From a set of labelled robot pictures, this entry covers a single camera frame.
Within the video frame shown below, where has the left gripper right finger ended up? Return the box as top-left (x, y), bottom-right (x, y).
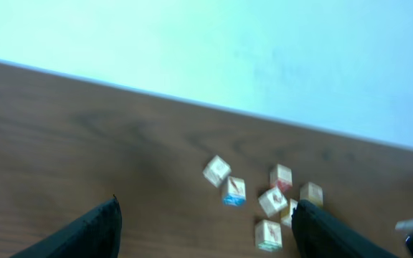
top-left (292, 200), bottom-right (396, 258)

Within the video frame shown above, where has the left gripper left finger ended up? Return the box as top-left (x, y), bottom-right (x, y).
top-left (12, 197), bottom-right (122, 258)

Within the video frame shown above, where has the wooden block centre right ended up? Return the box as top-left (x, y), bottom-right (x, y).
top-left (280, 199), bottom-right (298, 228)

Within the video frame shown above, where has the wooden block yellow print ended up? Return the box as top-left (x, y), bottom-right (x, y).
top-left (300, 182), bottom-right (323, 207)

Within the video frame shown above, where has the wooden block teal side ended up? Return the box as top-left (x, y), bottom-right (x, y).
top-left (255, 220), bottom-right (283, 252)

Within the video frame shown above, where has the wooden block centre brown print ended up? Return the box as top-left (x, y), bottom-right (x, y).
top-left (258, 186), bottom-right (288, 217)

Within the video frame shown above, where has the wooden block red M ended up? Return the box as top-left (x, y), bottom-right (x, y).
top-left (270, 164), bottom-right (293, 193)

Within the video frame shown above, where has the wooden block blue side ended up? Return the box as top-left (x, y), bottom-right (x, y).
top-left (222, 176), bottom-right (247, 206)

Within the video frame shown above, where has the wooden block far left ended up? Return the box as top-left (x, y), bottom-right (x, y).
top-left (203, 156), bottom-right (232, 188)

